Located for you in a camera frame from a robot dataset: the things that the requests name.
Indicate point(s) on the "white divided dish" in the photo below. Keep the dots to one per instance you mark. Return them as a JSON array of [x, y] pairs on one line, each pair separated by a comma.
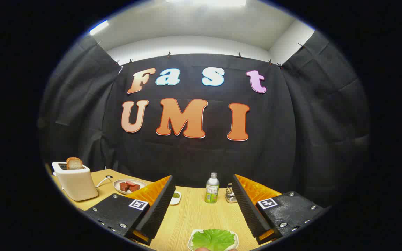
[[175, 201]]

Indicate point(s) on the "white toaster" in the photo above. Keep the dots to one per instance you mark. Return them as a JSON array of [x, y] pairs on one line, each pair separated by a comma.
[[79, 184]]

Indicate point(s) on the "metal cutlery holder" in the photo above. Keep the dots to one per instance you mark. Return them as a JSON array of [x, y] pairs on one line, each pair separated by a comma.
[[230, 195]]

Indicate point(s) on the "green lettuce leaf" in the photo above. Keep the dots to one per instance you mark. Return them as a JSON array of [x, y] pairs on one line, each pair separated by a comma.
[[213, 240]]

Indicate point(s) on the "black backdrop cloth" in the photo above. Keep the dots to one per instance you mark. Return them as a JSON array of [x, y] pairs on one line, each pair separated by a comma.
[[274, 139]]

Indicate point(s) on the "round grey plate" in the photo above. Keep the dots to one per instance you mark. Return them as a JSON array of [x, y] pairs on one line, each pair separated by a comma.
[[117, 187]]

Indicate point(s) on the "white square plate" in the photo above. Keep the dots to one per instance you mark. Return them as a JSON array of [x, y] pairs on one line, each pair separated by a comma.
[[190, 244]]

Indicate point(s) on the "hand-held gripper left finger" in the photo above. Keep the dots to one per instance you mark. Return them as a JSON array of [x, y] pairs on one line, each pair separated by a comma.
[[159, 209]]

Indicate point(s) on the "brown meat piece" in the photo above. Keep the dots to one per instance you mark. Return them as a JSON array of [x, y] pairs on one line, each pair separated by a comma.
[[134, 188], [124, 187]]

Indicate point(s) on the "green drink bottle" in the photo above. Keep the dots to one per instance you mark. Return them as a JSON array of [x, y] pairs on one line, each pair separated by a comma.
[[212, 190]]

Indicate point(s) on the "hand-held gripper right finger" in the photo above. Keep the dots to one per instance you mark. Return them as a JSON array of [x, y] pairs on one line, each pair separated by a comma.
[[248, 209]]

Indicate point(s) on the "toasted bread slice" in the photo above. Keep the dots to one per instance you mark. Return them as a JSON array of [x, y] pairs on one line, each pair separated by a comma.
[[74, 164]]

